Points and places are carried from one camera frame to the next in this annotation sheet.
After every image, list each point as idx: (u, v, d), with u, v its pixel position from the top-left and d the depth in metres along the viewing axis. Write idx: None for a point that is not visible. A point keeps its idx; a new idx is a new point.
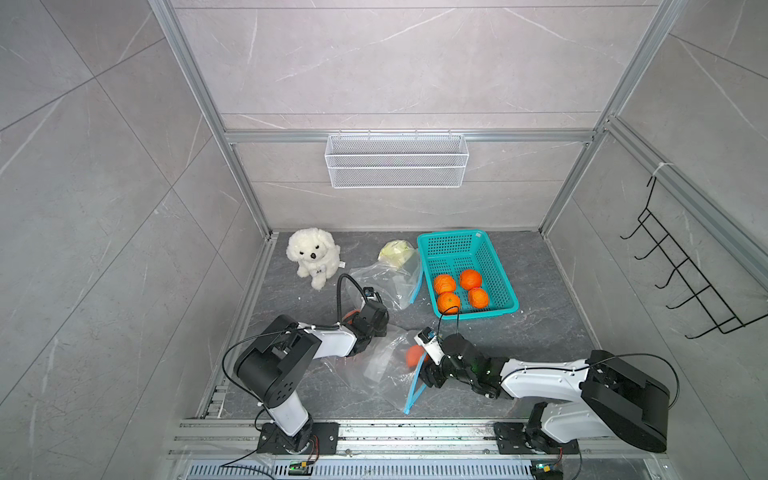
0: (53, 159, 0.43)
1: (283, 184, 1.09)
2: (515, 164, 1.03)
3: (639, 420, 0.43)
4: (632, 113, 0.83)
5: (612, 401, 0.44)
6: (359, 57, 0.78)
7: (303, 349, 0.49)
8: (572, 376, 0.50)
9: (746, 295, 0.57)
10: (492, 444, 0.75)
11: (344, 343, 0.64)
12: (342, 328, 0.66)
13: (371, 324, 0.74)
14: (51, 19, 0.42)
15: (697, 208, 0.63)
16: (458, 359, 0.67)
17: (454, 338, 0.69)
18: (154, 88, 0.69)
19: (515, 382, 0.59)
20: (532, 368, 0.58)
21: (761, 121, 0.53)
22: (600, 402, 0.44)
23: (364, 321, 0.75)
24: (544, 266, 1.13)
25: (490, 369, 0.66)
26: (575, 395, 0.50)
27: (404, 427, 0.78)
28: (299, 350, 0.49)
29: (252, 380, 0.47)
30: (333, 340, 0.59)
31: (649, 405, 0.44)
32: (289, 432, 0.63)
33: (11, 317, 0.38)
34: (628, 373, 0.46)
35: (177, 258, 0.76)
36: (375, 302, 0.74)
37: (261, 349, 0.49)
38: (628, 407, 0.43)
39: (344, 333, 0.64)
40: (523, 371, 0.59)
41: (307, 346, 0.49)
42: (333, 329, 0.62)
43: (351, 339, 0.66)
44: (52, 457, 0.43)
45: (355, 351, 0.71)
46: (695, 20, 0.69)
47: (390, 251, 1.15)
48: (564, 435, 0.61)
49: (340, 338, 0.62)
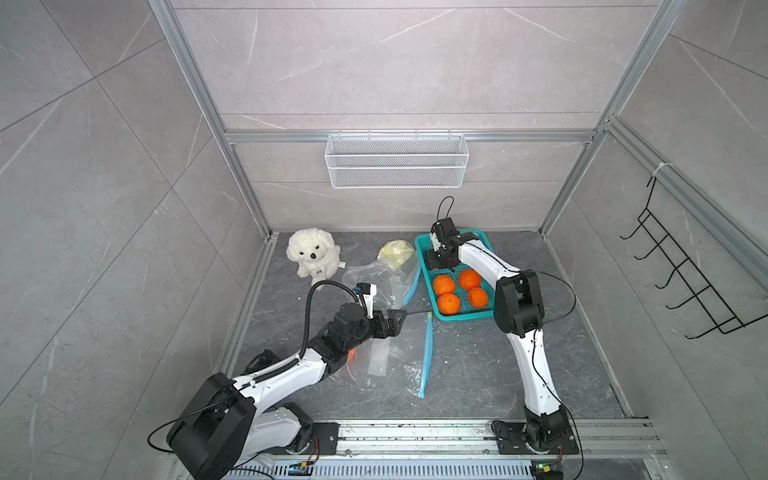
0: (53, 159, 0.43)
1: (283, 184, 1.09)
2: (515, 164, 1.03)
3: (513, 313, 0.63)
4: (631, 113, 0.83)
5: (509, 294, 0.62)
6: (359, 57, 0.78)
7: (230, 424, 0.42)
8: (502, 269, 0.67)
9: (746, 296, 0.57)
10: (492, 444, 0.75)
11: (310, 373, 0.57)
12: (304, 363, 0.57)
13: (348, 338, 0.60)
14: (51, 19, 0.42)
15: (698, 209, 0.62)
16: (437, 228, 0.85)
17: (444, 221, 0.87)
18: (154, 88, 0.69)
19: (467, 249, 0.77)
20: (483, 252, 0.74)
21: (760, 121, 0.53)
22: (503, 290, 0.63)
23: (340, 337, 0.65)
24: (543, 267, 1.12)
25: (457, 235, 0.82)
26: (491, 275, 0.70)
27: (404, 427, 0.78)
28: (225, 424, 0.42)
29: (183, 456, 0.42)
30: (290, 383, 0.53)
31: (529, 312, 0.64)
32: (281, 443, 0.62)
33: (11, 318, 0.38)
34: (537, 293, 0.64)
35: (177, 258, 0.76)
36: (349, 310, 0.64)
37: (192, 418, 0.44)
38: (513, 304, 0.63)
39: (309, 365, 0.57)
40: (477, 250, 0.75)
41: (235, 419, 0.42)
42: (288, 371, 0.53)
43: (321, 369, 0.59)
44: (52, 457, 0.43)
45: (328, 371, 0.62)
46: (695, 20, 0.69)
47: (390, 251, 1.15)
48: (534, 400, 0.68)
49: (298, 377, 0.54)
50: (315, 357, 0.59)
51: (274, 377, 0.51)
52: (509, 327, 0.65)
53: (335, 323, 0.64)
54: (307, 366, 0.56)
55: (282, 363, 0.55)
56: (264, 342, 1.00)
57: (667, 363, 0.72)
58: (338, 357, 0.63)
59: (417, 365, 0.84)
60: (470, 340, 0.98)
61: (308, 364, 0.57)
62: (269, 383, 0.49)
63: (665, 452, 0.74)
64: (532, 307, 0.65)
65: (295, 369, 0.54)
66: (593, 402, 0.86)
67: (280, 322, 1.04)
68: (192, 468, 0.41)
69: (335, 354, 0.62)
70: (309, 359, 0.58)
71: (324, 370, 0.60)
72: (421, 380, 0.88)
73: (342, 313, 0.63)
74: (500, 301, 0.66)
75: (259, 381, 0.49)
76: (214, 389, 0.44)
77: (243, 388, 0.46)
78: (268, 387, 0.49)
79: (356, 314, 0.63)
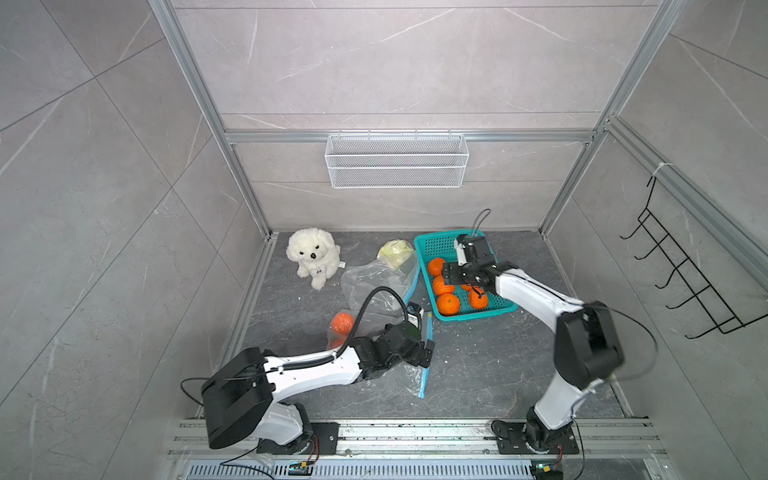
0: (53, 159, 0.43)
1: (283, 184, 1.09)
2: (515, 164, 1.03)
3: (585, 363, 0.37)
4: (631, 113, 0.83)
5: (576, 335, 0.48)
6: (359, 57, 0.78)
7: (248, 406, 0.41)
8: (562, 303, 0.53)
9: (746, 295, 0.57)
10: (492, 444, 0.75)
11: (342, 376, 0.54)
12: (337, 363, 0.53)
13: (397, 354, 0.63)
14: (51, 19, 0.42)
15: (697, 209, 0.62)
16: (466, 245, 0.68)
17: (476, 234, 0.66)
18: (154, 88, 0.69)
19: (510, 280, 0.64)
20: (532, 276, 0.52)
21: (761, 121, 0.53)
22: (567, 328, 0.49)
23: (390, 348, 0.61)
24: (543, 266, 1.13)
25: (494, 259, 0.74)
26: (543, 310, 0.56)
27: (404, 427, 0.78)
28: (243, 404, 0.42)
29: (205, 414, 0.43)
30: (317, 380, 0.50)
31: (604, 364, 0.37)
32: (278, 441, 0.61)
33: (11, 318, 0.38)
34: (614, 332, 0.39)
35: (177, 258, 0.76)
36: (410, 328, 0.61)
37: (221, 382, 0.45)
38: (584, 350, 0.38)
39: (343, 368, 0.54)
40: (521, 275, 0.64)
41: (253, 402, 0.41)
42: (318, 369, 0.51)
43: (356, 374, 0.56)
44: (52, 457, 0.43)
45: (362, 375, 0.58)
46: (695, 20, 0.69)
47: (390, 250, 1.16)
48: (553, 421, 0.63)
49: (324, 378, 0.51)
50: (352, 359, 0.56)
51: (302, 369, 0.49)
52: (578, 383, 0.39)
53: (391, 333, 0.61)
54: (341, 368, 0.53)
55: (317, 356, 0.53)
56: (264, 342, 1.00)
57: (667, 363, 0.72)
58: (378, 368, 0.59)
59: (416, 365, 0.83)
60: (470, 340, 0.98)
61: (342, 366, 0.54)
62: (296, 375, 0.48)
63: (665, 452, 0.74)
64: (607, 354, 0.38)
65: (327, 368, 0.52)
66: (593, 402, 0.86)
67: (280, 321, 0.97)
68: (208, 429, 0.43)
69: (375, 364, 0.58)
70: (346, 360, 0.55)
71: (358, 375, 0.56)
72: (421, 381, 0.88)
73: (402, 328, 0.60)
74: (566, 347, 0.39)
75: (288, 371, 0.47)
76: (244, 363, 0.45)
77: (269, 371, 0.46)
78: (293, 380, 0.47)
79: (415, 335, 0.60)
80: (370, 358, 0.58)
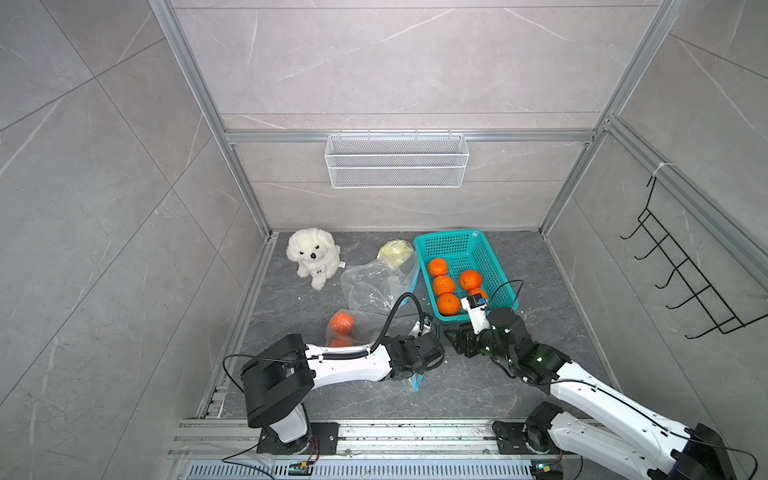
0: (53, 159, 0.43)
1: (282, 184, 1.09)
2: (515, 164, 1.03)
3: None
4: (631, 113, 0.83)
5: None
6: (359, 57, 0.78)
7: (285, 389, 0.43)
8: (664, 437, 0.43)
9: (746, 296, 0.57)
10: (492, 444, 0.75)
11: (373, 371, 0.55)
12: (371, 358, 0.55)
13: (422, 361, 0.65)
14: (51, 19, 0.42)
15: (697, 208, 0.63)
16: (504, 332, 0.61)
17: (505, 312, 0.62)
18: (154, 88, 0.69)
19: (570, 386, 0.53)
20: (605, 392, 0.50)
21: (761, 121, 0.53)
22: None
23: (419, 351, 0.63)
24: (543, 266, 1.13)
25: (539, 355, 0.59)
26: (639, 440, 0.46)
27: (404, 427, 0.78)
28: (282, 387, 0.43)
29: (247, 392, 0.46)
30: (352, 372, 0.51)
31: None
32: (282, 437, 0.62)
33: (11, 318, 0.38)
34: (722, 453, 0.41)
35: (177, 258, 0.76)
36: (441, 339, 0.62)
37: (265, 363, 0.47)
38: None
39: (375, 364, 0.54)
40: (591, 388, 0.51)
41: (291, 386, 0.43)
42: (354, 362, 0.52)
43: (385, 372, 0.56)
44: (52, 457, 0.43)
45: (393, 375, 0.59)
46: (695, 20, 0.69)
47: (390, 250, 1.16)
48: (564, 444, 0.62)
49: (358, 372, 0.52)
50: (383, 357, 0.57)
51: (340, 360, 0.50)
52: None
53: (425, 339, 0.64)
54: (373, 364, 0.54)
55: (354, 349, 0.54)
56: (264, 342, 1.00)
57: (667, 363, 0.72)
58: (405, 369, 0.59)
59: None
60: None
61: (374, 362, 0.55)
62: (333, 366, 0.49)
63: None
64: None
65: (361, 361, 0.53)
66: None
67: (280, 321, 0.97)
68: (248, 406, 0.45)
69: (402, 366, 0.58)
70: (378, 357, 0.56)
71: (388, 373, 0.57)
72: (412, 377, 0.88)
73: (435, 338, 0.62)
74: None
75: (326, 361, 0.48)
76: (287, 349, 0.46)
77: (311, 358, 0.47)
78: (330, 369, 0.48)
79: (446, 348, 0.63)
80: (399, 358, 0.59)
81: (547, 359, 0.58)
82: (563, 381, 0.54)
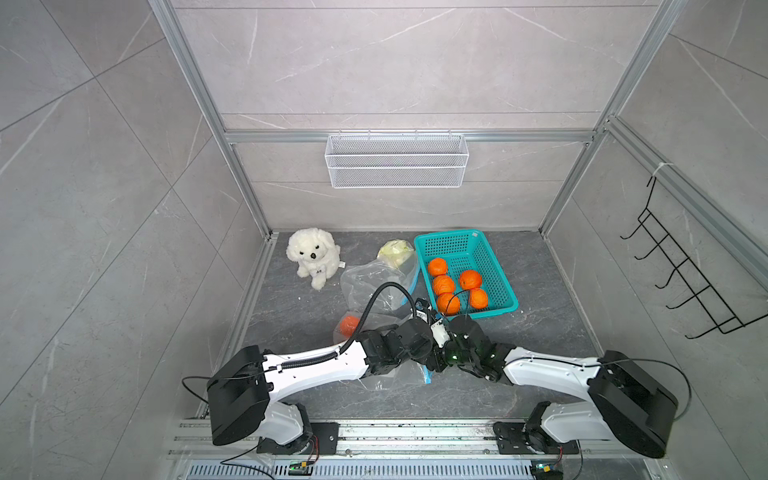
0: (53, 159, 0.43)
1: (283, 184, 1.09)
2: (516, 164, 1.03)
3: (643, 424, 0.42)
4: (631, 113, 0.83)
5: (618, 400, 0.43)
6: (359, 56, 0.78)
7: (245, 406, 0.41)
8: (582, 371, 0.49)
9: (746, 296, 0.57)
10: (492, 444, 0.75)
11: (347, 372, 0.52)
12: (342, 357, 0.52)
13: (408, 350, 0.60)
14: (51, 18, 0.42)
15: (697, 208, 0.63)
16: (464, 339, 0.68)
17: (461, 320, 0.69)
18: (154, 88, 0.69)
19: (516, 365, 0.60)
20: (539, 359, 0.57)
21: (761, 121, 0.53)
22: (606, 398, 0.44)
23: (400, 344, 0.59)
24: (543, 266, 1.13)
25: (494, 353, 0.67)
26: (574, 389, 0.51)
27: (404, 427, 0.78)
28: (241, 404, 0.41)
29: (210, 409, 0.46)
30: (321, 375, 0.48)
31: (656, 412, 0.44)
32: (278, 440, 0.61)
33: (10, 317, 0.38)
34: (640, 378, 0.46)
35: (177, 258, 0.76)
36: (422, 324, 0.58)
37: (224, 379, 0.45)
38: (635, 412, 0.43)
39: (347, 365, 0.51)
40: (528, 359, 0.59)
41: (250, 402, 0.41)
42: (323, 365, 0.49)
43: (363, 369, 0.53)
44: (52, 457, 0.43)
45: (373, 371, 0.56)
46: (695, 20, 0.69)
47: (390, 250, 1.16)
48: (562, 434, 0.61)
49: (328, 375, 0.50)
50: (356, 356, 0.53)
51: (303, 367, 0.47)
52: (653, 448, 0.43)
53: (402, 327, 0.59)
54: (345, 364, 0.51)
55: (320, 353, 0.51)
56: (264, 342, 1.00)
57: (666, 363, 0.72)
58: (388, 363, 0.56)
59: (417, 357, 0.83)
60: None
61: (346, 363, 0.51)
62: (295, 374, 0.46)
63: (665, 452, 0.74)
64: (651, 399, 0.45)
65: (330, 365, 0.50)
66: None
67: (280, 321, 0.97)
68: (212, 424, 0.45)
69: (384, 359, 0.55)
70: (351, 356, 0.53)
71: (365, 371, 0.54)
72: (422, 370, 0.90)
73: (414, 324, 0.57)
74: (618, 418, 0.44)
75: (287, 370, 0.46)
76: (244, 361, 0.44)
77: (269, 370, 0.45)
78: (294, 378, 0.46)
79: (427, 332, 0.58)
80: (377, 352, 0.56)
81: (499, 356, 0.65)
82: (511, 364, 0.61)
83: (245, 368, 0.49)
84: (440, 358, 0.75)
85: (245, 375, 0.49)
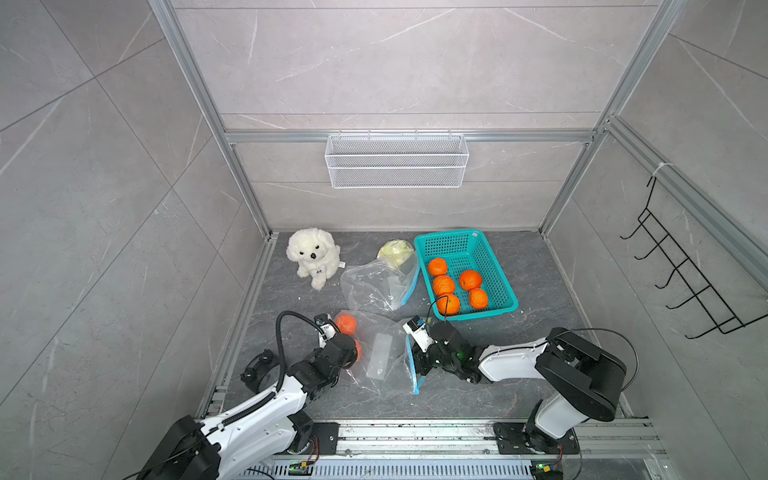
0: (53, 159, 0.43)
1: (283, 184, 1.09)
2: (515, 164, 1.03)
3: (587, 388, 0.45)
4: (631, 113, 0.83)
5: (561, 369, 0.47)
6: (359, 56, 0.78)
7: (194, 474, 0.41)
8: (533, 352, 0.54)
9: (746, 296, 0.57)
10: (492, 444, 0.75)
11: (289, 406, 0.56)
12: (282, 394, 0.55)
13: (336, 366, 0.67)
14: (51, 18, 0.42)
15: (697, 208, 0.63)
16: (444, 344, 0.71)
17: (441, 325, 0.73)
18: (155, 88, 0.69)
19: (491, 363, 0.63)
20: (504, 350, 0.62)
21: (760, 121, 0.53)
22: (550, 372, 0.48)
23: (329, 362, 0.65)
24: (543, 266, 1.13)
25: (473, 356, 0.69)
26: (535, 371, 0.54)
27: (404, 427, 0.78)
28: (190, 472, 0.41)
29: None
30: (266, 418, 0.51)
31: (604, 377, 0.47)
32: (280, 447, 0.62)
33: (11, 317, 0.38)
34: (582, 347, 0.50)
35: (177, 258, 0.76)
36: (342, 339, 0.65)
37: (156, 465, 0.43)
38: (577, 377, 0.46)
39: (287, 398, 0.55)
40: (494, 353, 0.64)
41: (201, 467, 0.41)
42: (264, 406, 0.52)
43: (304, 398, 0.58)
44: (52, 457, 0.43)
45: (313, 396, 0.61)
46: (695, 20, 0.69)
47: (390, 250, 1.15)
48: (559, 431, 0.61)
49: (273, 414, 0.53)
50: (294, 388, 0.57)
51: (245, 415, 0.49)
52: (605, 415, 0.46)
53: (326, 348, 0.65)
54: (285, 399, 0.55)
55: (258, 396, 0.53)
56: (264, 342, 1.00)
57: (666, 363, 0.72)
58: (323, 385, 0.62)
59: (405, 364, 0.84)
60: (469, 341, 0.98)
61: (286, 397, 0.55)
62: (240, 425, 0.48)
63: (665, 452, 0.74)
64: (600, 368, 0.48)
65: (271, 406, 0.53)
66: None
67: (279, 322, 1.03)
68: None
69: (319, 382, 0.61)
70: (288, 390, 0.56)
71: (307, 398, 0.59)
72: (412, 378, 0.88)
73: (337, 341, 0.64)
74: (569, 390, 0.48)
75: (229, 423, 0.47)
76: (180, 434, 0.43)
77: (209, 432, 0.45)
78: (238, 429, 0.47)
79: (350, 345, 0.66)
80: (312, 378, 0.61)
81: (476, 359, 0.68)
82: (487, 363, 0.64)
83: (182, 441, 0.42)
84: (424, 362, 0.79)
85: (185, 447, 0.47)
